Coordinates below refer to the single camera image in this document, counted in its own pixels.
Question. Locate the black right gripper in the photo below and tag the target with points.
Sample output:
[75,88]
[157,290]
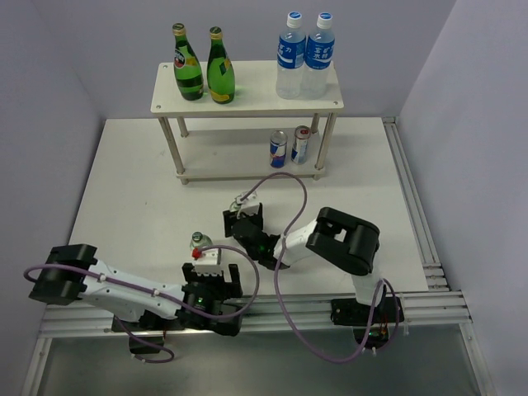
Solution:
[230,219]

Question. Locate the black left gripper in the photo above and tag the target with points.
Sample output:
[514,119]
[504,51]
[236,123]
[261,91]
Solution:
[231,289]

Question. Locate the blue silver drink can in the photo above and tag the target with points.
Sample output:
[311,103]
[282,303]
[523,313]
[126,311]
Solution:
[278,148]

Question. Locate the green glass bottle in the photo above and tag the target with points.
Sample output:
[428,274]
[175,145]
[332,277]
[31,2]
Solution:
[219,73]
[186,66]

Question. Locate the green glass bottle front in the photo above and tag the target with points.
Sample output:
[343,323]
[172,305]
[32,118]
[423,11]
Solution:
[186,66]

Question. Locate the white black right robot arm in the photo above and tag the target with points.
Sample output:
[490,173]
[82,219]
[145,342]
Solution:
[347,242]

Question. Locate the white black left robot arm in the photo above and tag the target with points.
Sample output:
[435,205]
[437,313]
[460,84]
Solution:
[74,274]

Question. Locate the white two-tier shelf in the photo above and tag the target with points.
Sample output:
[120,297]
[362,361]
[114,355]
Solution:
[209,141]

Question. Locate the clear glass bottle front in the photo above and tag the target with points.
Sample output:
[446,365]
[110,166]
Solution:
[200,240]

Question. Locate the blue label water bottle left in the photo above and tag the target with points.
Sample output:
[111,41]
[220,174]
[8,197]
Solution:
[290,57]

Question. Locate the blue label water bottle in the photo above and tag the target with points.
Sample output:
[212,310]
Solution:
[290,57]
[318,57]

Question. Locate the blue label water bottle right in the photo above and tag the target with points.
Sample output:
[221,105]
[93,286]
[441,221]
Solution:
[318,57]

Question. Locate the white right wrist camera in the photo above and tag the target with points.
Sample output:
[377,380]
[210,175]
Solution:
[245,206]

